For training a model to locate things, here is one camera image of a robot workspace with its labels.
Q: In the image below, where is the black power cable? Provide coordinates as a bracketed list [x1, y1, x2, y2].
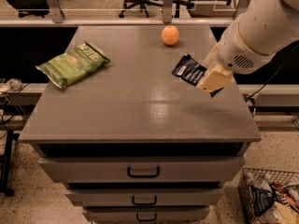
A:
[244, 44, 299, 104]

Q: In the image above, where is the middle drawer black handle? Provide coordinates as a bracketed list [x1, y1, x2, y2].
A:
[131, 196, 157, 206]

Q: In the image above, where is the dark blue rxbar wrapper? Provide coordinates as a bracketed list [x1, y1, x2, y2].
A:
[172, 54, 206, 87]

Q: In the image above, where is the wire basket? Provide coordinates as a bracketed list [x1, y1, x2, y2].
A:
[238, 168, 299, 224]

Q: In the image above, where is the bottom drawer black handle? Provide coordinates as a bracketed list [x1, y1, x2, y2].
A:
[135, 213, 158, 222]

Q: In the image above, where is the grey drawer cabinet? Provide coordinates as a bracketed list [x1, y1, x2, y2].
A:
[21, 25, 261, 224]

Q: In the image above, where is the green chip bag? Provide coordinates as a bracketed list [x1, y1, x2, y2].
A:
[36, 42, 110, 89]

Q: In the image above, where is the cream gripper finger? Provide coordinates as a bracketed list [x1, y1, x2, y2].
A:
[197, 70, 233, 93]

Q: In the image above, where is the top drawer black handle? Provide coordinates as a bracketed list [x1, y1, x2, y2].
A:
[127, 167, 160, 178]

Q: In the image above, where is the black stand left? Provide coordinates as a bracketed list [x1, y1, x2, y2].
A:
[0, 130, 20, 197]

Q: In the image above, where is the red snack bag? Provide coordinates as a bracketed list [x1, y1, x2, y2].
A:
[270, 182, 299, 211]

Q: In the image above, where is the drawer black handle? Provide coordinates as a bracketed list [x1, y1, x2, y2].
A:
[135, 213, 158, 222]
[131, 196, 157, 206]
[127, 167, 160, 178]

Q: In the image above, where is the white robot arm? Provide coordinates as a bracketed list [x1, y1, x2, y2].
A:
[196, 0, 299, 93]

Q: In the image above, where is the orange fruit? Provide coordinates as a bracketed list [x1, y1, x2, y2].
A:
[162, 25, 179, 46]

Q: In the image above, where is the dark blue snack bag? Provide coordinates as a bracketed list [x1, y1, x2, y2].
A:
[251, 188, 276, 217]

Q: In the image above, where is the black office chair centre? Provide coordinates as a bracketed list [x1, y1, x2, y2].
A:
[119, 0, 164, 18]

